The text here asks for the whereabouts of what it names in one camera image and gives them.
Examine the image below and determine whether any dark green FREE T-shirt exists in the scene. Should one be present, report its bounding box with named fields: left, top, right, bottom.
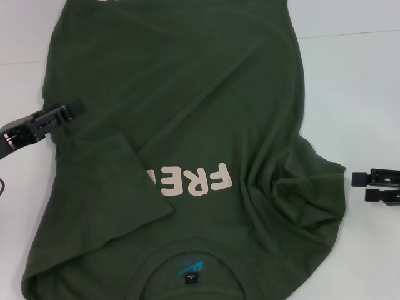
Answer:
left=20, top=0, right=347, bottom=300

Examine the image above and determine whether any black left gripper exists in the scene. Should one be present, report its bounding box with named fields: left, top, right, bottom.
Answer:
left=0, top=98, right=87, bottom=160

